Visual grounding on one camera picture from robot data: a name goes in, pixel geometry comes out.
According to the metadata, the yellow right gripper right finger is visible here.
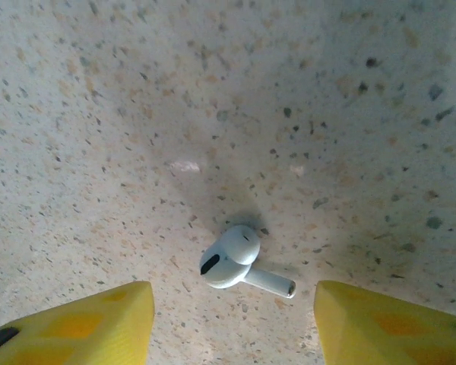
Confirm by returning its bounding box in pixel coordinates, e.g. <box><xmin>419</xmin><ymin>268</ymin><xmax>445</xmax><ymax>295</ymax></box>
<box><xmin>313</xmin><ymin>280</ymin><xmax>456</xmax><ymax>365</ymax></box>

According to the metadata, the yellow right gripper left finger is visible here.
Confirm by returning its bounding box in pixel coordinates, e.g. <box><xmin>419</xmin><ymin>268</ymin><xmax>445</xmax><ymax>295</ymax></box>
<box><xmin>0</xmin><ymin>281</ymin><xmax>155</xmax><ymax>365</ymax></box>

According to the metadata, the white wireless earbud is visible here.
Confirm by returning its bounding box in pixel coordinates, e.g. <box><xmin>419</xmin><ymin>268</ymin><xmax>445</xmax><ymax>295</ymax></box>
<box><xmin>199</xmin><ymin>224</ymin><xmax>297</xmax><ymax>301</ymax></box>

